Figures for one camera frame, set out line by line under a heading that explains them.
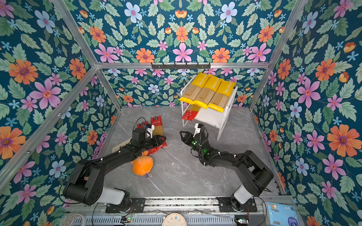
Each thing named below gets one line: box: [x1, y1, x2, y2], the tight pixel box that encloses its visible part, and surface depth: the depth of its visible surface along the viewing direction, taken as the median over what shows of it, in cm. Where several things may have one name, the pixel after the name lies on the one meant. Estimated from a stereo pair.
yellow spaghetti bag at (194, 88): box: [178, 72, 211, 105], surface depth 84 cm
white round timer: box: [161, 212, 188, 226], surface depth 69 cm
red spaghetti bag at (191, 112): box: [181, 104, 201, 122], surface depth 92 cm
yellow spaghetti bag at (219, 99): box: [207, 80, 237, 113], surface depth 79 cm
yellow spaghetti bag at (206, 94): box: [192, 75, 223, 110], surface depth 81 cm
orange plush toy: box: [131, 150, 154, 177], surface depth 82 cm
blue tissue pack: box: [266, 201, 301, 226], surface depth 68 cm
